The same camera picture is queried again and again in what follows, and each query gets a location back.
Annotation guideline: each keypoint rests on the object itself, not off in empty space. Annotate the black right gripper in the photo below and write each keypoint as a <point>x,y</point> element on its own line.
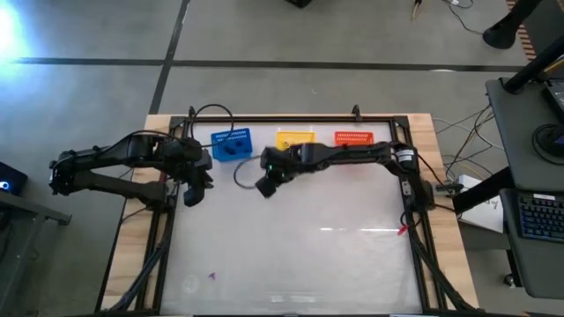
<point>277,169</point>

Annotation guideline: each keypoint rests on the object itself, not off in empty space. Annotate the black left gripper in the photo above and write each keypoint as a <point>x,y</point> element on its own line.
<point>196,185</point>

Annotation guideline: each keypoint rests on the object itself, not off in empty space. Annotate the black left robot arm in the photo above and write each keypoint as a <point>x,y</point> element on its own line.
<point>123,154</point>

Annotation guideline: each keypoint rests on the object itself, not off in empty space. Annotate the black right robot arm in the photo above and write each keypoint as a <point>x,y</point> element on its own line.
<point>374,154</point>

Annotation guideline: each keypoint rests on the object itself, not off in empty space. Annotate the yellow plastic basket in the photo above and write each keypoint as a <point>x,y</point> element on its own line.
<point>295,136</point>

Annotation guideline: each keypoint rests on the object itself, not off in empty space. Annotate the blue plastic basket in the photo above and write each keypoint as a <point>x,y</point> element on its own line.
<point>216,152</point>

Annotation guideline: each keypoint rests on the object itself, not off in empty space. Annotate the black clamp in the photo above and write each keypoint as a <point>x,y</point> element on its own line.
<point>191,111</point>
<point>356,111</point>

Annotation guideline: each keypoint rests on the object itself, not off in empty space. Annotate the orange plastic basket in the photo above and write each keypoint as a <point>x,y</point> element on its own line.
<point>352,137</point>

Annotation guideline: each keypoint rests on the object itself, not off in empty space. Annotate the purple plastic witch hat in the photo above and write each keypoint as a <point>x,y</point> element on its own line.
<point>212,276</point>

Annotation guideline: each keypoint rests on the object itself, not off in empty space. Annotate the grey side desk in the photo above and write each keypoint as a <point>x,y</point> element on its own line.
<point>35,209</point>

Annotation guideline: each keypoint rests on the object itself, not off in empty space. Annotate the black device with blue light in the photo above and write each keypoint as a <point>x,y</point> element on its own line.
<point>11,178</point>

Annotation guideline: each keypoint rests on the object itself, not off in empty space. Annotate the white box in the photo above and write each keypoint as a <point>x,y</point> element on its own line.
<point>467,181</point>

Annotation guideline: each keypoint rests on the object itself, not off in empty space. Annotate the dark grey desk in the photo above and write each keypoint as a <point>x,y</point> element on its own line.
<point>515,132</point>

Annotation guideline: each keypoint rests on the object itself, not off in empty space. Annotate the caster wheel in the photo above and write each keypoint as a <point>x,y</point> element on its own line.
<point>509,280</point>

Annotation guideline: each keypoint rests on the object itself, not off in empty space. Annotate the black chair base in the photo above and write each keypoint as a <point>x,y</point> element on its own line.
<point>502,33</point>

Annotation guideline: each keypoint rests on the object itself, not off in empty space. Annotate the black keyboard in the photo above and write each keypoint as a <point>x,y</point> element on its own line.
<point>542,218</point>

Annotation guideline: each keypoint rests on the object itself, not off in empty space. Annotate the black monitor base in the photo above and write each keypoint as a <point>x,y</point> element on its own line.
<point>548,141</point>

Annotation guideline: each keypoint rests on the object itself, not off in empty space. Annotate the black pole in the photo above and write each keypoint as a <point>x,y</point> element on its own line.
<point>533,66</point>

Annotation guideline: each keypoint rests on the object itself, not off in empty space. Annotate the silver metal bracket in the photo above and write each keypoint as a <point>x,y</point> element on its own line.
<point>406,187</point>

